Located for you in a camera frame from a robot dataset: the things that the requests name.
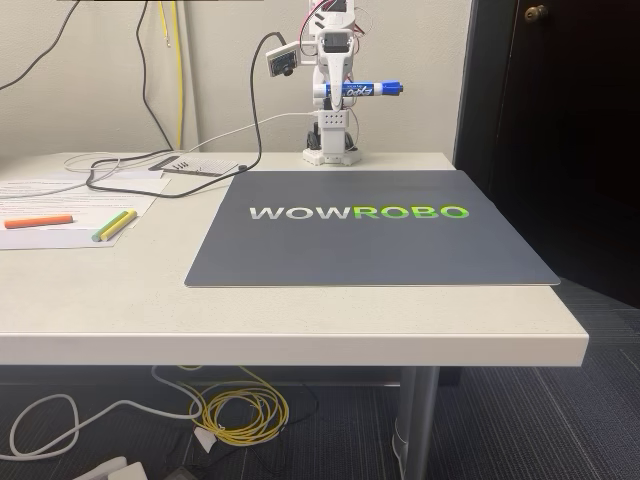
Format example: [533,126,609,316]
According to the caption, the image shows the blue dry erase marker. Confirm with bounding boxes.
[313,79,405,100]

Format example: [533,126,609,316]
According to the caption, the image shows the coiled yellow cable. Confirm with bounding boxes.
[177,364,291,447]

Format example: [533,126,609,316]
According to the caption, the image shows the black camera cable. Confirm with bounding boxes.
[85,31,286,199]

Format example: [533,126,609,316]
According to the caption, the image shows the thick white looped cable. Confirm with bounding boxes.
[8,367,202,459]

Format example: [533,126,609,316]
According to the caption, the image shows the dark door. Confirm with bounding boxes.
[452,0,640,312]

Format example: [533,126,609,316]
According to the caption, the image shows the white printed paper sheet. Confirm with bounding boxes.
[0,192,154,251]
[0,169,174,201]

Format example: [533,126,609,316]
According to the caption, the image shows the long yellow cable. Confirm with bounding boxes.
[171,0,185,151]

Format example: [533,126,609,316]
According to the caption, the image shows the yellow marker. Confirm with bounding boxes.
[98,209,139,243]

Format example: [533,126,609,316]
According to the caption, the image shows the grey metal table leg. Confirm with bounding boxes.
[392,367,441,480]

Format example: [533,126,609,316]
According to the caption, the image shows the dark grey WOWROBO mat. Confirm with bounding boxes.
[183,168,562,289]

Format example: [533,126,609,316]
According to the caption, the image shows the dark grey cable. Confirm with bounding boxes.
[0,0,81,92]

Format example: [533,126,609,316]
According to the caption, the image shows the orange marker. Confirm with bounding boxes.
[3,214,75,230]

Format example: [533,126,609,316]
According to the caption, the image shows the short yellow cable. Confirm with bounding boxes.
[158,0,173,49]

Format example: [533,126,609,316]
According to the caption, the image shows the white gripper camera box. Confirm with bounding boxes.
[264,42,302,79]

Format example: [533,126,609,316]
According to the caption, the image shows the white power strip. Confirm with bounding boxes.
[74,455,146,480]

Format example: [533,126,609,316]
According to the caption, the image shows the green marker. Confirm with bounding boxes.
[91,210,130,243]

